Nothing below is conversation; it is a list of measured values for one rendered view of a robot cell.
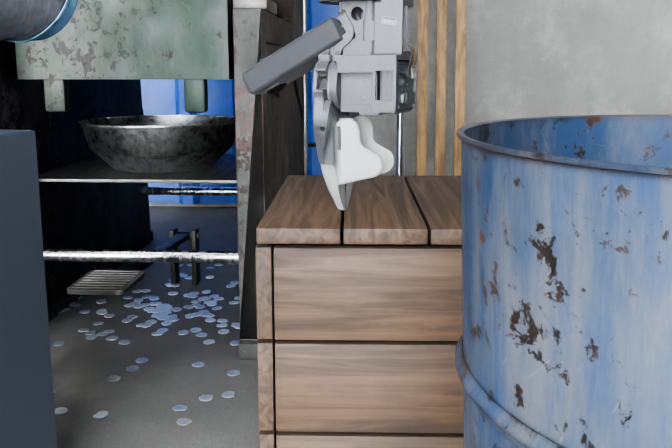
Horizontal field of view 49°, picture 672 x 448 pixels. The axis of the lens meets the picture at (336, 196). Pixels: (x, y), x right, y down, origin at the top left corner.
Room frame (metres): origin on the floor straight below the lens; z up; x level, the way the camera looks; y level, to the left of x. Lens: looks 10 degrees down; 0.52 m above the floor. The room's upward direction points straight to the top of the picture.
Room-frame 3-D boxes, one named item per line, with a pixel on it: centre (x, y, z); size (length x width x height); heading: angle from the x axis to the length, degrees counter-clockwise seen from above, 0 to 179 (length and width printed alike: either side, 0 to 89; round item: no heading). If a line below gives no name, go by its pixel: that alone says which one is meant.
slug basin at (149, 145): (1.60, 0.38, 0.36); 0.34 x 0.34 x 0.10
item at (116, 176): (1.61, 0.37, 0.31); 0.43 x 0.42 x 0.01; 87
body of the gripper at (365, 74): (0.72, -0.03, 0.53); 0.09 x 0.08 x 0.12; 68
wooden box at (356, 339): (0.98, -0.11, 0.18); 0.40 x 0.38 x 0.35; 179
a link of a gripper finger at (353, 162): (0.70, -0.02, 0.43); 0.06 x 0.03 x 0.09; 68
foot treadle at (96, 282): (1.46, 0.38, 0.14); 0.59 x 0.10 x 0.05; 177
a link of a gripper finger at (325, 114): (0.71, 0.01, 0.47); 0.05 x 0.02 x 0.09; 158
